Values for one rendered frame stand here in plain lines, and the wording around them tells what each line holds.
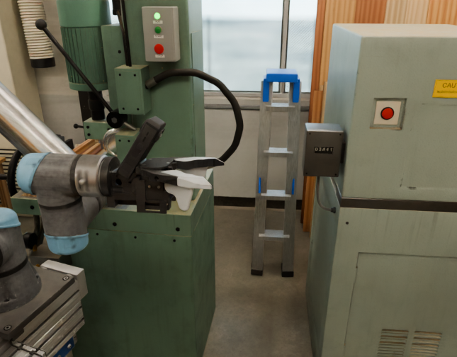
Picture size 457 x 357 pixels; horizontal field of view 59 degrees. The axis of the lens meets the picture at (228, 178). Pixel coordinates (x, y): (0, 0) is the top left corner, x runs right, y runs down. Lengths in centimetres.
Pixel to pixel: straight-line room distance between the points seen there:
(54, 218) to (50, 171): 9
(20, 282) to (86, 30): 85
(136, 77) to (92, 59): 24
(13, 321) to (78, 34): 93
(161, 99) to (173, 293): 75
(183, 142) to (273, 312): 114
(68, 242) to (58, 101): 251
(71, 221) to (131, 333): 115
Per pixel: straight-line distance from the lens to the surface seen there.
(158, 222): 151
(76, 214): 80
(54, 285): 119
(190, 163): 74
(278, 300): 233
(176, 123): 145
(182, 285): 164
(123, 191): 73
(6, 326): 111
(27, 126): 91
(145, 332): 186
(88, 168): 73
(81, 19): 154
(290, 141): 222
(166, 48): 134
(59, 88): 324
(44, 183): 76
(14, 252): 110
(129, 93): 139
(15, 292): 114
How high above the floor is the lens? 150
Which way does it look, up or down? 24 degrees down
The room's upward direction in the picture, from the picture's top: straight up
